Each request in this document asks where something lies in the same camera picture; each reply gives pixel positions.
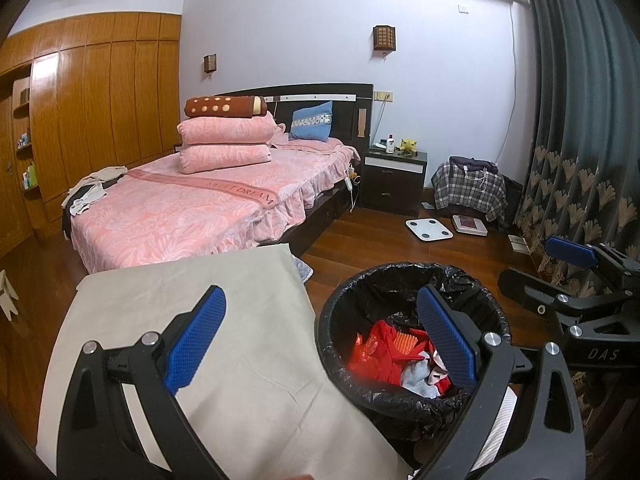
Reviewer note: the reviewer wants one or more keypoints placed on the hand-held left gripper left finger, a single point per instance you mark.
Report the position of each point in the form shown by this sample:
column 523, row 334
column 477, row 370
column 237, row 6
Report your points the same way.
column 195, row 340

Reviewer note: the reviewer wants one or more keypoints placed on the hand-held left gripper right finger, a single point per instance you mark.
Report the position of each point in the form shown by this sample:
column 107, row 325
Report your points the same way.
column 447, row 340

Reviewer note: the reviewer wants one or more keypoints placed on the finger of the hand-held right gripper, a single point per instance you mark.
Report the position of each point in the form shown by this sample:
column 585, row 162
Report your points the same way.
column 530, row 292
column 570, row 252

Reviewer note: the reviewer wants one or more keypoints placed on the white wrapper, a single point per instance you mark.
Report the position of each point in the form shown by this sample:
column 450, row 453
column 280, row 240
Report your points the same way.
column 434, row 362

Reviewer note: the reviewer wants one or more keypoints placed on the grey sock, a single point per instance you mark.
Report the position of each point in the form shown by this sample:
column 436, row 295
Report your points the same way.
column 417, row 380

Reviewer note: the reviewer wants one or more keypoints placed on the black bin with black liner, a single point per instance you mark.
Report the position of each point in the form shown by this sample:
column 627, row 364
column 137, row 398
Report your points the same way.
column 380, row 285

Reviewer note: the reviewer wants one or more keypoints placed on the small white box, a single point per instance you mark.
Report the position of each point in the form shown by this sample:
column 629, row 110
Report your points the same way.
column 518, row 243

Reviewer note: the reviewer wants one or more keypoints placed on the scale with dark centre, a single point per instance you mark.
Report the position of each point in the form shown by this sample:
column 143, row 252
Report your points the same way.
column 469, row 224

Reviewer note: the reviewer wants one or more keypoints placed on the beige tablecloth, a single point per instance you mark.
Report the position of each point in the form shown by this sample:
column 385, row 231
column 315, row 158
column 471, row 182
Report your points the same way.
column 275, row 410

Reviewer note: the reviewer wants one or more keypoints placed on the white striped cloth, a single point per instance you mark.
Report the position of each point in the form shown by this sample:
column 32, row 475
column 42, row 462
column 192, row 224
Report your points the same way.
column 500, row 435

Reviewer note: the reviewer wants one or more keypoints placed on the white bathroom scale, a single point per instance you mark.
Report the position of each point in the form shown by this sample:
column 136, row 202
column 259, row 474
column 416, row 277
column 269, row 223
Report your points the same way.
column 428, row 229

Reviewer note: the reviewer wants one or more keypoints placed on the plaid cloth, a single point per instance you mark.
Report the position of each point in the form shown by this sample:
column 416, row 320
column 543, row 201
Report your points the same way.
column 467, row 192

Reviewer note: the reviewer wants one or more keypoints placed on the pink floral bedspread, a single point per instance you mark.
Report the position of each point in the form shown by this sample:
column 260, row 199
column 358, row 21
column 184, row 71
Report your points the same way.
column 200, row 210

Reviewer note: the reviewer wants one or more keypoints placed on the blue checked cloth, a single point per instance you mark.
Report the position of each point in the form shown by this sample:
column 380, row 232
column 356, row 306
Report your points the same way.
column 303, row 267

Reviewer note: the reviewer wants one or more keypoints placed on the grey patterned curtain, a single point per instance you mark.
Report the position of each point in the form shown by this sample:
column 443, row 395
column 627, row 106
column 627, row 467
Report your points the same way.
column 575, row 110

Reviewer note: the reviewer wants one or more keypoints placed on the dark nightstand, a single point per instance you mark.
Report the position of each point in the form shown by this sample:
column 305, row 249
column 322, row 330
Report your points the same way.
column 392, row 185

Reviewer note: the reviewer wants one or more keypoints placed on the pink pillow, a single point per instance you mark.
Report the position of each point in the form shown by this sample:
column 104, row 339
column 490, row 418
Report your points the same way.
column 225, row 130
column 225, row 159

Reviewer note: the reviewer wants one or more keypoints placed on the pile of clothes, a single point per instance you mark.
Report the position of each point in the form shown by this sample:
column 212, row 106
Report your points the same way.
column 92, row 187

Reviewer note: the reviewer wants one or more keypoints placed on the white power strip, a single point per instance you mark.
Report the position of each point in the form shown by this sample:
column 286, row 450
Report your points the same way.
column 350, row 180

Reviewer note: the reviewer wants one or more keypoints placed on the yellow plush toy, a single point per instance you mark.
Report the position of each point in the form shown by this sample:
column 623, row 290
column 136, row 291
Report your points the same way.
column 407, row 146

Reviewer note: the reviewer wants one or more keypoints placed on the small wooden stool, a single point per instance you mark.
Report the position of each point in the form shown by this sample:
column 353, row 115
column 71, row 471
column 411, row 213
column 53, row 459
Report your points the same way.
column 7, row 295

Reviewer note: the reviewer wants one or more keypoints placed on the white bottle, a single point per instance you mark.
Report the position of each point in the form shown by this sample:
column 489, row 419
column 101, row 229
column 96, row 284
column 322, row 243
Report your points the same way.
column 390, row 144

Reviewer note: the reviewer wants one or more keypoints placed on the green bottle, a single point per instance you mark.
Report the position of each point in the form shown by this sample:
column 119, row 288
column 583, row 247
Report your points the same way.
column 29, row 175

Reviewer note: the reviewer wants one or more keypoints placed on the brown dotted bolster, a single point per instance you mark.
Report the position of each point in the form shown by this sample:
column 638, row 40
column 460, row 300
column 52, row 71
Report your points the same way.
column 225, row 106

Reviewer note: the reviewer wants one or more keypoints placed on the dark wooden bed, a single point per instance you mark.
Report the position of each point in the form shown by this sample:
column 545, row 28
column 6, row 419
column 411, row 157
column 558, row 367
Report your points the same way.
column 345, row 120

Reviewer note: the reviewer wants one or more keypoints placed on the blue cushion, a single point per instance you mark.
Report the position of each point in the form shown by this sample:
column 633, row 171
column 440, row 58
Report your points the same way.
column 312, row 122

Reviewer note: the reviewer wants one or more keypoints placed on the wooden wardrobe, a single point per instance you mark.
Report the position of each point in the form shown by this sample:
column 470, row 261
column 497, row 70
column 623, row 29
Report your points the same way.
column 100, row 110

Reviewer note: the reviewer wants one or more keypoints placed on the beige wall socket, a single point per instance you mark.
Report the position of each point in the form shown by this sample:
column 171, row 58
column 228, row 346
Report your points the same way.
column 383, row 95

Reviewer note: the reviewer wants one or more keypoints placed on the small wooden wall lamp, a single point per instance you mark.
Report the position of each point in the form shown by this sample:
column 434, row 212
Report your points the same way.
column 210, row 63

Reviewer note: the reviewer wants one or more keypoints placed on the large wooden wall lamp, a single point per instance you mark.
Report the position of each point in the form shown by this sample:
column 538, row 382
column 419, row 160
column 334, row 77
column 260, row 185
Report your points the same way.
column 384, row 38

